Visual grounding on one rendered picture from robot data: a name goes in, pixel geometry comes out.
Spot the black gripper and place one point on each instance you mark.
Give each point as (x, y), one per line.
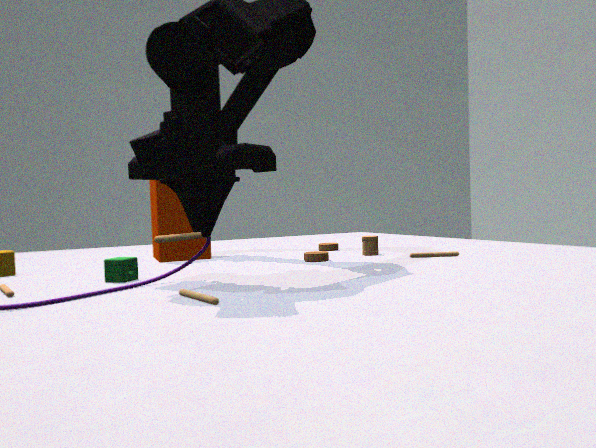
(203, 196)

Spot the brown wooden cylinder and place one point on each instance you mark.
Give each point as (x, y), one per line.
(370, 245)

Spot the tan wooden disc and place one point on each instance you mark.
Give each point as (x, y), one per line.
(328, 246)
(316, 256)

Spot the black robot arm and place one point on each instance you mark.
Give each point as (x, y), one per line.
(256, 38)

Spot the yellow cube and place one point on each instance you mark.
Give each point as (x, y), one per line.
(7, 263)

